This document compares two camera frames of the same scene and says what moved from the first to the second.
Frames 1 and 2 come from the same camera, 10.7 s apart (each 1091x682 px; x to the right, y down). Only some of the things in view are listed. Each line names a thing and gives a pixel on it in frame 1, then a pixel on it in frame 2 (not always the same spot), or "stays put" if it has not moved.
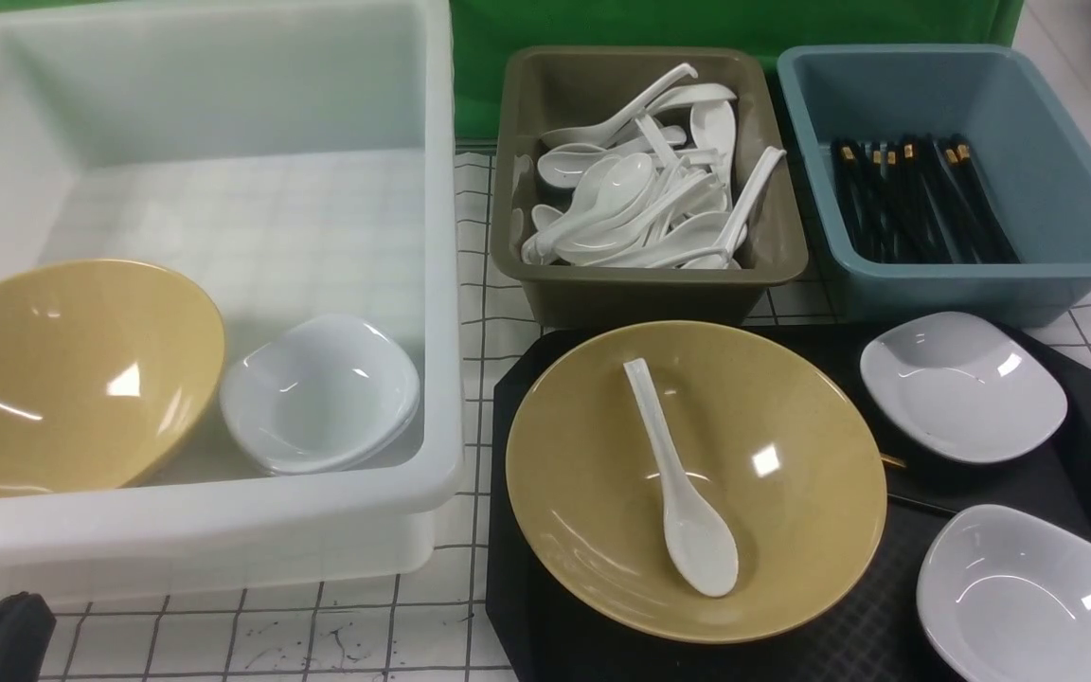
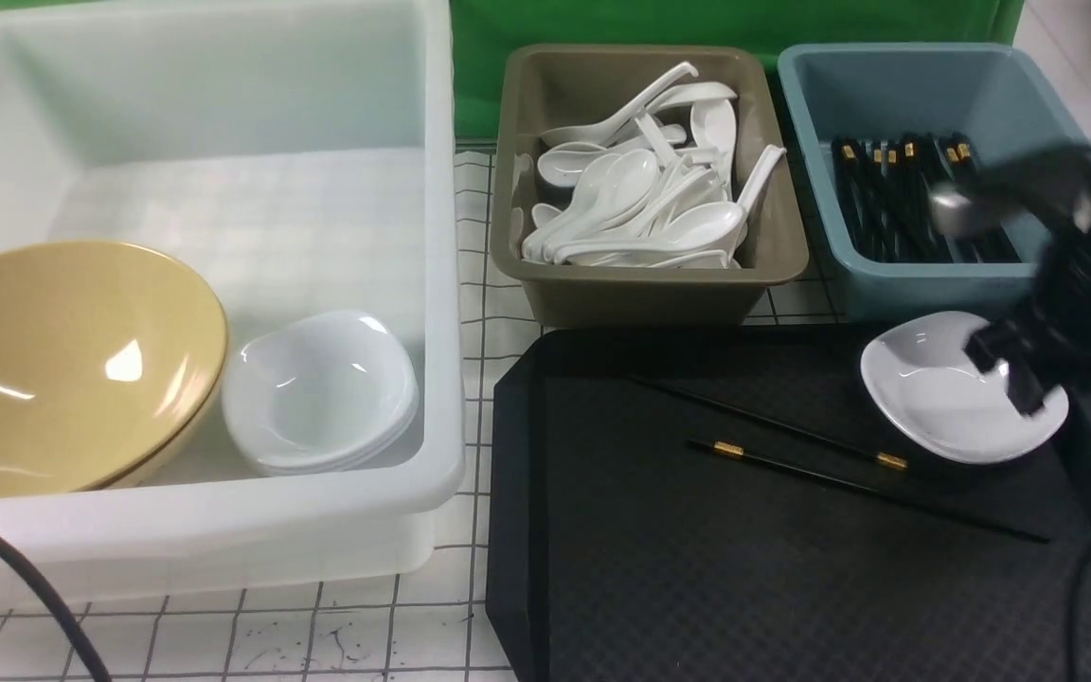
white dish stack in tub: (318, 394) stays put
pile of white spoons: (646, 186) stays put
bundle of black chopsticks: (919, 200) stays put
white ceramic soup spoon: (699, 547) -> (711, 227)
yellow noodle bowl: (706, 482) -> (69, 367)
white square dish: (964, 386) stays put
